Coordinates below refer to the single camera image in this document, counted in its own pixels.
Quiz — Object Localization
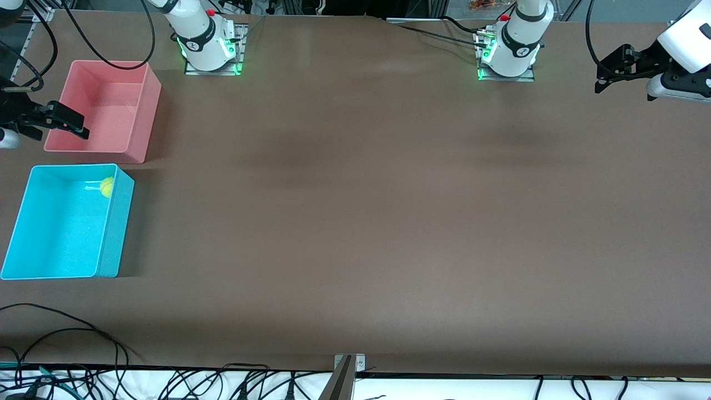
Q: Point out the pink plastic bin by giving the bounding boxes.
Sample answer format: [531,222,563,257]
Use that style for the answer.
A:
[44,60,163,164]

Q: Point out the blue plastic bin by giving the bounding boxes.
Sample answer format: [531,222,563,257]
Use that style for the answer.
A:
[0,163,136,279]

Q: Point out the brown table cover mat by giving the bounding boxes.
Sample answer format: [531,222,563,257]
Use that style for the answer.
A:
[0,9,711,379]

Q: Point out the dark aluminium profile bar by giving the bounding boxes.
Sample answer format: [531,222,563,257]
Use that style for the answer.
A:
[318,356,356,400]

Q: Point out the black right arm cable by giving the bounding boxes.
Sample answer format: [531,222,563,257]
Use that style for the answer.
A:
[61,0,156,71]

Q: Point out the aluminium frame rail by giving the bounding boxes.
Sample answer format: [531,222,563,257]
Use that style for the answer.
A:
[22,0,56,23]

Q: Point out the black braided base cable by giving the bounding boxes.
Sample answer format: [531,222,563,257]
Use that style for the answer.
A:
[389,22,484,48]

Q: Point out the long black cable loop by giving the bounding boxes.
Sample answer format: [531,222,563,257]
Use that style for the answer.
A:
[0,303,129,367]

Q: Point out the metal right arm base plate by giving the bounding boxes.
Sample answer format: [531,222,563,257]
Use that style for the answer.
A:
[185,23,248,76]

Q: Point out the black cable arc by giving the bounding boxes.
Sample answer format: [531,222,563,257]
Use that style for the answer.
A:
[11,328,142,367]

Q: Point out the green cable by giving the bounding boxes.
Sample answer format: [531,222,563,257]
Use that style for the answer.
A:
[0,361,76,384]

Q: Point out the silver metal bracket plate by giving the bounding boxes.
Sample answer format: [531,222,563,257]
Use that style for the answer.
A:
[334,354,366,374]

